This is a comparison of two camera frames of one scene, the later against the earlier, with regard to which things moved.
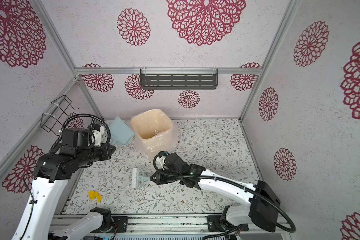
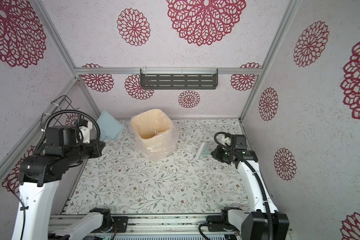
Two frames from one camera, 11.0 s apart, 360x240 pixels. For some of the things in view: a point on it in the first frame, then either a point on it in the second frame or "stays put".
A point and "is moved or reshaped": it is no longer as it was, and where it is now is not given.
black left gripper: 107,154 -> 98,149
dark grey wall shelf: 179,78 stays put
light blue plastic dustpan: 120,132 is moved or reshaped
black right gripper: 160,180 -> 216,153
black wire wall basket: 49,119 stays put
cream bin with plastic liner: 154,132 stays put
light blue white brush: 138,178 -> 205,151
